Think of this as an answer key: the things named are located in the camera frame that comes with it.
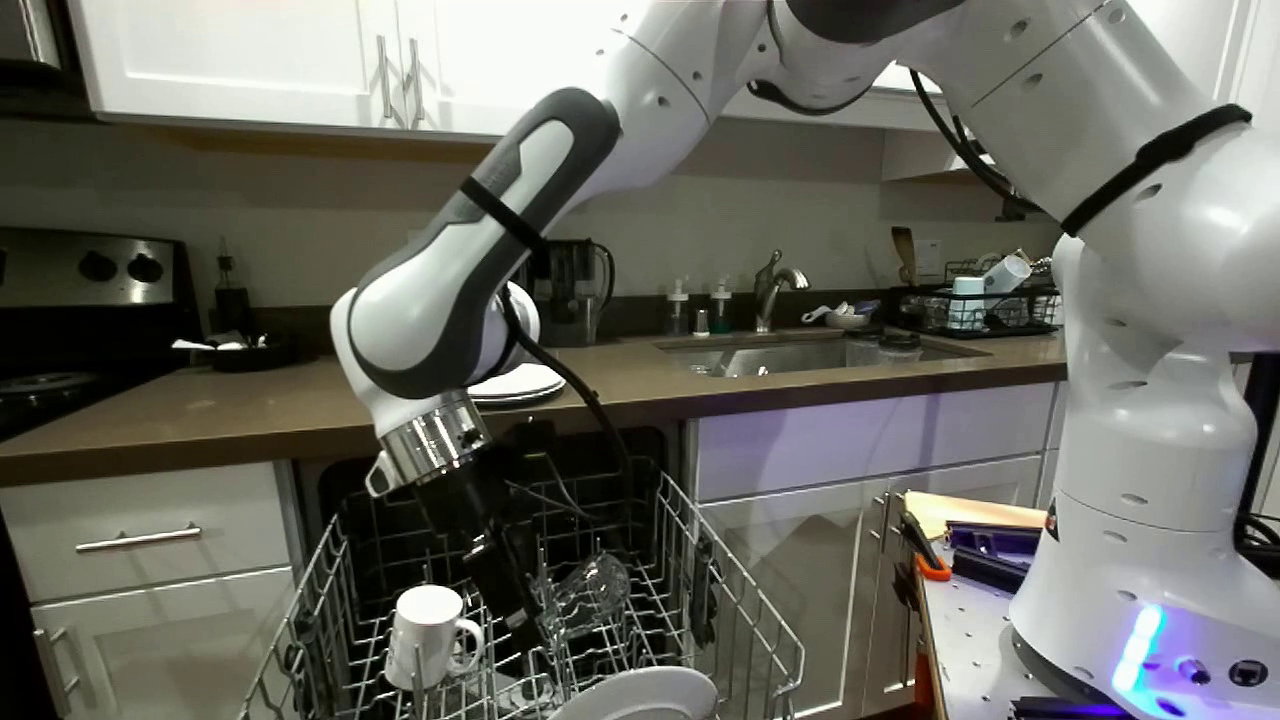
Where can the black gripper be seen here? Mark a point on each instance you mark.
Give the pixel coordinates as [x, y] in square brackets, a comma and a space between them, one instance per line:
[464, 513]

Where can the white ceramic plate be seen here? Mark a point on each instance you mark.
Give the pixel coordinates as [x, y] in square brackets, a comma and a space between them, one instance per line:
[524, 383]
[640, 692]

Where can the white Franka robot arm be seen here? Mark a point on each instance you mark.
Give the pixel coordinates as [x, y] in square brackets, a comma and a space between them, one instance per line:
[1163, 266]

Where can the clear drinking glass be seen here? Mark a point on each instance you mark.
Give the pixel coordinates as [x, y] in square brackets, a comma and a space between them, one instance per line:
[587, 602]

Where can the white ceramic mug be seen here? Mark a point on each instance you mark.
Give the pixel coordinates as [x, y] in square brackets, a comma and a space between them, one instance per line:
[427, 626]

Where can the black coffee maker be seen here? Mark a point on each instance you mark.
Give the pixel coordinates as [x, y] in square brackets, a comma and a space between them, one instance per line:
[581, 284]

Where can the small soap bottle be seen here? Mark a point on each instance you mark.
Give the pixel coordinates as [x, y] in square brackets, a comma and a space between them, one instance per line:
[720, 313]
[679, 313]

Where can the white lower cabinet door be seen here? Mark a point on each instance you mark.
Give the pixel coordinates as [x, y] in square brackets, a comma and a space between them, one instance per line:
[175, 652]

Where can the black pan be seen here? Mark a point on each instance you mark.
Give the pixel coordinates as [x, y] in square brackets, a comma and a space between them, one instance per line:
[247, 354]

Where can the white under-sink cabinet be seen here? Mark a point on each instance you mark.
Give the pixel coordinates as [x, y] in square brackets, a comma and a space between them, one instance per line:
[824, 441]

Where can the white drawer front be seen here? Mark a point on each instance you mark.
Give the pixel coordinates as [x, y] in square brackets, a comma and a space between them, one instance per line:
[147, 505]

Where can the stainless kitchen sink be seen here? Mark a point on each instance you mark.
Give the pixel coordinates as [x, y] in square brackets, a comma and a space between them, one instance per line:
[814, 354]

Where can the dark glass bottle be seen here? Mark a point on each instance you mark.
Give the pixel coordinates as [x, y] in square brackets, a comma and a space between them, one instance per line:
[232, 300]

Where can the chrome faucet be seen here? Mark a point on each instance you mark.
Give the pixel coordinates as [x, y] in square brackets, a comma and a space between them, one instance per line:
[764, 284]

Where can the white rag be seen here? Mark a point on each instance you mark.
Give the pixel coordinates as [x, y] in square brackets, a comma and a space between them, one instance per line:
[836, 316]

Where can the robot mounting table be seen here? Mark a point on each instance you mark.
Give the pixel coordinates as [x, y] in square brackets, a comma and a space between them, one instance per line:
[973, 652]

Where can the wooden board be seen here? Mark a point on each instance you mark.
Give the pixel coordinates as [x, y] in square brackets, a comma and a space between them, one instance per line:
[973, 508]

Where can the wooden utensil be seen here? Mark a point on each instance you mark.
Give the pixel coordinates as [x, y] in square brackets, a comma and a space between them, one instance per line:
[905, 252]

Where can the black dish drying rack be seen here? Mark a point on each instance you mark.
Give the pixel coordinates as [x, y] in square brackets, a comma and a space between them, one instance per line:
[973, 313]

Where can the white upper cabinet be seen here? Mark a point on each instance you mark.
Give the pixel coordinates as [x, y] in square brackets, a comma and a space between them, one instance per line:
[213, 53]

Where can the steel range hood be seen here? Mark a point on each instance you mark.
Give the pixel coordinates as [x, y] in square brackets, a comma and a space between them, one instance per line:
[24, 34]

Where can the black bracket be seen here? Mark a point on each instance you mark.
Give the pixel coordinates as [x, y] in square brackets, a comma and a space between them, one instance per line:
[994, 554]

